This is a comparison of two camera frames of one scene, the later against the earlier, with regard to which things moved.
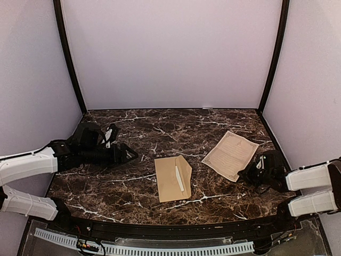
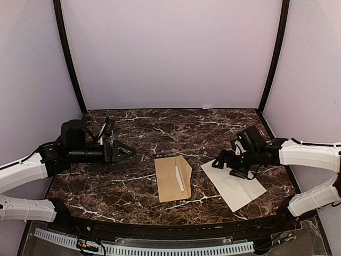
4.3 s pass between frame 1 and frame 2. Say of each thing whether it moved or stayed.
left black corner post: stayed
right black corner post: stayed
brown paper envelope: stayed
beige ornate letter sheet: stayed
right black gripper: moved
